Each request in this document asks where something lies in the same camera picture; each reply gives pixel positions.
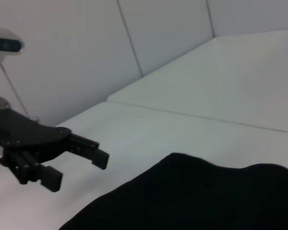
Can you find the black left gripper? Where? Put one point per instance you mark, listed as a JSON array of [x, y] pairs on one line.
[[26, 136]]

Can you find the black shirt with white print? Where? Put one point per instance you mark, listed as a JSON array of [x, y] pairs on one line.
[[194, 196]]

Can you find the white robot head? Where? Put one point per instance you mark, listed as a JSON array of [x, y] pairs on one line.
[[2, 45]]

